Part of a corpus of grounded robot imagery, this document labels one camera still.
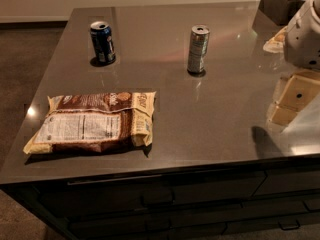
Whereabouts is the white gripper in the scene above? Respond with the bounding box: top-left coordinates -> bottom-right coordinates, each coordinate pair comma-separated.
267,0 -> 320,126

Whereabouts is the silver redbull can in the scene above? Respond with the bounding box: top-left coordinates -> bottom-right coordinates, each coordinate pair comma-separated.
187,25 -> 210,74

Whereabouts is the blue soda can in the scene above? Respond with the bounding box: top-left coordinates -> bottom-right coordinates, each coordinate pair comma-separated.
90,21 -> 116,65

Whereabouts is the clear plastic wrapper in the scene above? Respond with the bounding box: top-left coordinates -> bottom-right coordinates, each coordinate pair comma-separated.
263,27 -> 287,53

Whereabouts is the dark drawer cabinet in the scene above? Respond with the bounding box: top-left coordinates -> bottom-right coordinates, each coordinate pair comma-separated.
1,166 -> 320,240

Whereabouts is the dark box with snacks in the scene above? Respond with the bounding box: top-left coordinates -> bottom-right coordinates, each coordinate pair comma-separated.
258,0 -> 320,26

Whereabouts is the brown yellow snack bag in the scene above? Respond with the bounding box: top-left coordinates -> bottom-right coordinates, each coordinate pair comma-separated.
24,92 -> 155,155

